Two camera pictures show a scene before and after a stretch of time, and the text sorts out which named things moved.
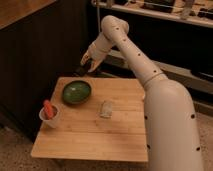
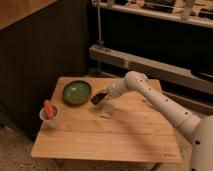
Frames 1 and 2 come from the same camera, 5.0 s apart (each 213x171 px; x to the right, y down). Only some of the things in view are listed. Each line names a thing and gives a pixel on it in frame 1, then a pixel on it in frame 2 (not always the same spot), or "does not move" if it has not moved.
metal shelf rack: (176, 34) does not move
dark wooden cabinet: (40, 40) does not move
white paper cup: (49, 115) does not move
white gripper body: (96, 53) to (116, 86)
